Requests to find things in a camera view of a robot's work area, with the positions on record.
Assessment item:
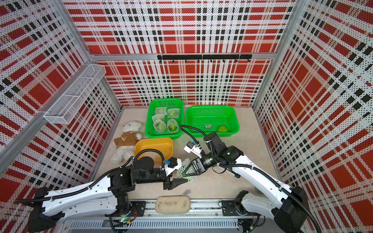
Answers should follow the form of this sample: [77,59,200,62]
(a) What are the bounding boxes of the empty green plastic basket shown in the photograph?
[145,98,184,139]

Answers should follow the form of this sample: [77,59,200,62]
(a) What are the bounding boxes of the beige sponge block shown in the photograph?
[155,196,191,214]

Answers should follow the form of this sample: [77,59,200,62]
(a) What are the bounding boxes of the white teddy bear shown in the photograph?
[110,121,142,164]

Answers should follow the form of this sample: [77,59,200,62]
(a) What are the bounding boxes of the black hook rail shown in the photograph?
[157,54,253,62]

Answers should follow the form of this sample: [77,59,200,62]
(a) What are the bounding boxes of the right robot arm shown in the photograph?
[179,125,322,233]

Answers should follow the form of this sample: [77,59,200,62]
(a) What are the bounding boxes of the green basket with fruit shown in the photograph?
[185,105,240,137]

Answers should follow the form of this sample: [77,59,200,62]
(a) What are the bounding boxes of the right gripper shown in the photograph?
[182,150,218,176]

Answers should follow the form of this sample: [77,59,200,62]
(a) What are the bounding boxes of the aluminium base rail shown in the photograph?
[64,198,304,233]

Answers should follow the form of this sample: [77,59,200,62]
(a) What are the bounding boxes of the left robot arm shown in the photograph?
[16,149,188,233]

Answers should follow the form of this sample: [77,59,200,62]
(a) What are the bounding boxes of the yellow plastic bowl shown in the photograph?
[135,137,173,160]

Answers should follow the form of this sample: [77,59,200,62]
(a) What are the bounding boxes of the clear wall shelf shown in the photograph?
[44,64,106,125]

